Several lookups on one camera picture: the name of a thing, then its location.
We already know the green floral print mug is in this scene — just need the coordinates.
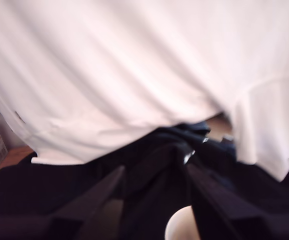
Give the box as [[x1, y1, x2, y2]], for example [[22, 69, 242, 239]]
[[164, 205, 201, 240]]

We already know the black cloth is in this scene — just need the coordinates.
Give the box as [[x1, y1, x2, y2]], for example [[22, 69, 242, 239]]
[[0, 120, 289, 240]]

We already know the white hanging cloth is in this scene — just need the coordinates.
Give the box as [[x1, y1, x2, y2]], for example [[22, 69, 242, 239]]
[[0, 0, 289, 183]]

